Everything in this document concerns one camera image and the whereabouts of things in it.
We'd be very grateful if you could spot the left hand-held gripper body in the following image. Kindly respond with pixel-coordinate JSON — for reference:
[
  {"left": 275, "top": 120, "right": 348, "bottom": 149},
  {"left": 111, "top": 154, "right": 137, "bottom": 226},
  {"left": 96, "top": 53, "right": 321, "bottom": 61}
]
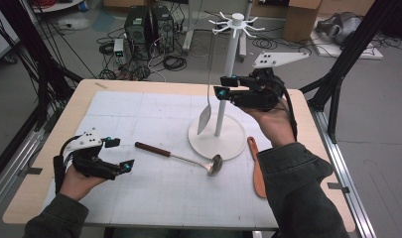
[{"left": 66, "top": 128, "right": 123, "bottom": 181}]

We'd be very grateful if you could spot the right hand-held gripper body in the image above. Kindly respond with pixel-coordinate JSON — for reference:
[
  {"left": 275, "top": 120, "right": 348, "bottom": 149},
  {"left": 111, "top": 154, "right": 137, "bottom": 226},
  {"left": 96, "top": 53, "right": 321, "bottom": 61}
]
[{"left": 231, "top": 51, "right": 311, "bottom": 112}]

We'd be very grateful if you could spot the white utensil rack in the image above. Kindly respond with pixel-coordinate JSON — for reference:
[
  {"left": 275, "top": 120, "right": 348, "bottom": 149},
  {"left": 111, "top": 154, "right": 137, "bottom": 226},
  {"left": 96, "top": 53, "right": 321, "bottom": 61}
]
[{"left": 188, "top": 11, "right": 266, "bottom": 162}]

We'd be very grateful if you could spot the steel spatula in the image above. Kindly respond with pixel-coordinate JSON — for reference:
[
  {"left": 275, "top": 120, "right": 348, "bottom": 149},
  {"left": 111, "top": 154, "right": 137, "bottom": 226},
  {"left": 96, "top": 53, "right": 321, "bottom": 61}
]
[{"left": 197, "top": 30, "right": 216, "bottom": 136}]

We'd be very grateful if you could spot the steel ladle brown handle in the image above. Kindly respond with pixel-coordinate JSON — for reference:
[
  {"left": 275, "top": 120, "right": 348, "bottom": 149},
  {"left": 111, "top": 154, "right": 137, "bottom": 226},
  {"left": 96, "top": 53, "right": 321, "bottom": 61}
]
[{"left": 134, "top": 141, "right": 223, "bottom": 178}]

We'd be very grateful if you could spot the wooden rice paddle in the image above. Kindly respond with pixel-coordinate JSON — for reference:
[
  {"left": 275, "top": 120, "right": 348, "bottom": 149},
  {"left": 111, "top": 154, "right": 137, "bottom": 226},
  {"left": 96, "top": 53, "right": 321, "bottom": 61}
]
[{"left": 246, "top": 136, "right": 268, "bottom": 199}]

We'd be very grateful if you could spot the person's left hand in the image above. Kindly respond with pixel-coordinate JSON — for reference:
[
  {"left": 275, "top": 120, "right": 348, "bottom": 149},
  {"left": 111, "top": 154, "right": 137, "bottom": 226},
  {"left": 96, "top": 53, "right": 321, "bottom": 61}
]
[{"left": 59, "top": 165, "right": 107, "bottom": 202}]

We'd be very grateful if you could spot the person's right hand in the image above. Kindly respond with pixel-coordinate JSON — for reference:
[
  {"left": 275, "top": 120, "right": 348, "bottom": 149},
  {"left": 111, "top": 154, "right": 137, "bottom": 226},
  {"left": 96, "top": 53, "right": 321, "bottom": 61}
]
[{"left": 241, "top": 103, "right": 297, "bottom": 148}]

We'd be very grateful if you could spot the white grid mat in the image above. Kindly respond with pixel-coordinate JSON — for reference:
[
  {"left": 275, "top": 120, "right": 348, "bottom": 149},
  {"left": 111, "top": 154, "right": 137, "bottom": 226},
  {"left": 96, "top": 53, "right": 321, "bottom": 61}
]
[{"left": 39, "top": 90, "right": 324, "bottom": 229}]

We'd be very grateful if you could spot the white metal stand leg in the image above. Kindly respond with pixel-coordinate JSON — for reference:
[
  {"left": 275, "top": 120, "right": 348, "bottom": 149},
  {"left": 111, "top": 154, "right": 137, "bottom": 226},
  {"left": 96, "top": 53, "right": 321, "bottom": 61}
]
[
  {"left": 183, "top": 0, "right": 202, "bottom": 53},
  {"left": 237, "top": 0, "right": 256, "bottom": 62}
]

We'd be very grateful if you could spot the wooden table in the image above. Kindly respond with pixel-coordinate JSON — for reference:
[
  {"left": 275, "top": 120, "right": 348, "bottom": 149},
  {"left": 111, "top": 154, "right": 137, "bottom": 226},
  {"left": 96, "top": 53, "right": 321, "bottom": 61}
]
[{"left": 2, "top": 78, "right": 356, "bottom": 233}]

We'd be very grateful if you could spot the cardboard box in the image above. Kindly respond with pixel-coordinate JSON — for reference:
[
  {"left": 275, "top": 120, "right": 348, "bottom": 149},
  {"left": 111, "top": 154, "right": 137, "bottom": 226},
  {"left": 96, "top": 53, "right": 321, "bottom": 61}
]
[{"left": 282, "top": 0, "right": 323, "bottom": 44}]

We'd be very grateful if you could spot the black computer tower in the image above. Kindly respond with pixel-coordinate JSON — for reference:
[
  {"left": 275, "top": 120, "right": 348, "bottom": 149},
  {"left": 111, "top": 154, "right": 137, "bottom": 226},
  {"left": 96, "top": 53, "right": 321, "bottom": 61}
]
[
  {"left": 123, "top": 5, "right": 155, "bottom": 46},
  {"left": 151, "top": 5, "right": 175, "bottom": 54}
]

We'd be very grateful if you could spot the small grey power supply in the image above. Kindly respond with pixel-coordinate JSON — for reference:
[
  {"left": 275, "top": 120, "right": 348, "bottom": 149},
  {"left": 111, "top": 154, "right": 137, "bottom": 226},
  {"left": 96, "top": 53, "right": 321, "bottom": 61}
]
[{"left": 113, "top": 38, "right": 126, "bottom": 63}]

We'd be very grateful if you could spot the white flat board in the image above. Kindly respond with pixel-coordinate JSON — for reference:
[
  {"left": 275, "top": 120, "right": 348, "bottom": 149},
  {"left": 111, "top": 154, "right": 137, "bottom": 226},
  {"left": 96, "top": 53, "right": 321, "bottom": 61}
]
[{"left": 310, "top": 31, "right": 384, "bottom": 60}]

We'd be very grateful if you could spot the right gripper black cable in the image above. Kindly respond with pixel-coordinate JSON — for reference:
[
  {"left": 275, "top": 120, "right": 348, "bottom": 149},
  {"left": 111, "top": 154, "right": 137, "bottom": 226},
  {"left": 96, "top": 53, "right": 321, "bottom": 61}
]
[{"left": 277, "top": 78, "right": 299, "bottom": 143}]

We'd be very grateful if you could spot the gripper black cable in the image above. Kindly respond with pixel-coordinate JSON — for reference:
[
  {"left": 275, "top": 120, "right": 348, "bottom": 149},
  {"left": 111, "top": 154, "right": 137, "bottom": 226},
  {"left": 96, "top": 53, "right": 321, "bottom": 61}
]
[
  {"left": 277, "top": 78, "right": 299, "bottom": 143},
  {"left": 53, "top": 134, "right": 85, "bottom": 196}
]

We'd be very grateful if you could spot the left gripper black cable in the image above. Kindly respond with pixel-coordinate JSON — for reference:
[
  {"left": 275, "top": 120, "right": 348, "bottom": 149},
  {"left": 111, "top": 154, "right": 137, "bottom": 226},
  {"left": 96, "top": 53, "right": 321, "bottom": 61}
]
[{"left": 53, "top": 134, "right": 85, "bottom": 196}]

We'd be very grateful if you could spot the coiled black floor cable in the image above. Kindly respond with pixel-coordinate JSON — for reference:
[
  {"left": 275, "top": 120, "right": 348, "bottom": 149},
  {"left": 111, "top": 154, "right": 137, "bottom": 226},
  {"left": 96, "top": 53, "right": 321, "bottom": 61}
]
[{"left": 251, "top": 34, "right": 314, "bottom": 58}]

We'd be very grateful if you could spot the aluminium rail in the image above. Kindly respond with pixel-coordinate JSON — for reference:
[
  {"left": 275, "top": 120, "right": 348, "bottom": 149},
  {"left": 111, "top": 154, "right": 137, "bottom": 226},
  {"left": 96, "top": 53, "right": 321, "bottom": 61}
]
[
  {"left": 0, "top": 128, "right": 46, "bottom": 216},
  {"left": 309, "top": 107, "right": 378, "bottom": 238}
]

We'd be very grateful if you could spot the tangle of floor cables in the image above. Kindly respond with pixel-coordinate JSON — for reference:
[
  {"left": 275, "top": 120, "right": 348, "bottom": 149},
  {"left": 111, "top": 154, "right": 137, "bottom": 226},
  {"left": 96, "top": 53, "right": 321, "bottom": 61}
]
[{"left": 95, "top": 28, "right": 188, "bottom": 82}]

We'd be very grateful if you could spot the black metal frame strut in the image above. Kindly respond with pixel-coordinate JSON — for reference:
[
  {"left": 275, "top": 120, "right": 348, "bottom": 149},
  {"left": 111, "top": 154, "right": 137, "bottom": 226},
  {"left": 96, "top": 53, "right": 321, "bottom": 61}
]
[
  {"left": 299, "top": 0, "right": 401, "bottom": 144},
  {"left": 0, "top": 0, "right": 83, "bottom": 133}
]

